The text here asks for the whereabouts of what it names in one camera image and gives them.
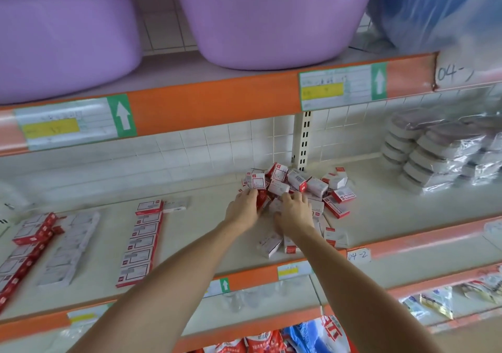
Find person's left hand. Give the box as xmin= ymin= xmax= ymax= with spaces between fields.
xmin=223 ymin=188 xmax=260 ymax=234

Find person's right hand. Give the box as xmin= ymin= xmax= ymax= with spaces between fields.
xmin=273 ymin=190 xmax=316 ymax=239

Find pile of red white boxes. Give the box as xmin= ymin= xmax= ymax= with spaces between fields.
xmin=239 ymin=162 xmax=358 ymax=257

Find white shelf with orange edges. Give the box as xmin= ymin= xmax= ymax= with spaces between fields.
xmin=0 ymin=43 xmax=502 ymax=353

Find person's left forearm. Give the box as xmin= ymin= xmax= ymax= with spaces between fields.
xmin=71 ymin=219 xmax=248 ymax=353

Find person's right forearm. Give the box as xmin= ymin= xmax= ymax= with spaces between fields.
xmin=294 ymin=225 xmax=444 ymax=353

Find white perforated shelf upright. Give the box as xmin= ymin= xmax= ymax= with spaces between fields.
xmin=294 ymin=112 xmax=313 ymax=171

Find small price label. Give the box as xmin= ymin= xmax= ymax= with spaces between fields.
xmin=206 ymin=277 xmax=232 ymax=297
xmin=66 ymin=303 xmax=111 ymax=324
xmin=277 ymin=261 xmax=313 ymax=279

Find cluster of clear glasses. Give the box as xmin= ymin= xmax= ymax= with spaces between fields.
xmin=220 ymin=282 xmax=283 ymax=311

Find pile of large red bags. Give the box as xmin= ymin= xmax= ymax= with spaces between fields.
xmin=204 ymin=313 xmax=354 ymax=353

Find large label with green arrow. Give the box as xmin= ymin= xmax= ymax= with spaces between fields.
xmin=298 ymin=62 xmax=389 ymax=112
xmin=14 ymin=94 xmax=138 ymax=152

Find stacks of wrapped containers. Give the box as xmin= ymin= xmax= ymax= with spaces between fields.
xmin=382 ymin=109 xmax=502 ymax=193

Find purple plastic basin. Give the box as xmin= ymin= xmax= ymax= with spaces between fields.
xmin=168 ymin=0 xmax=381 ymax=71
xmin=0 ymin=0 xmax=142 ymax=104

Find blue plastic bag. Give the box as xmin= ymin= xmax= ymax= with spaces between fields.
xmin=369 ymin=0 xmax=502 ymax=52

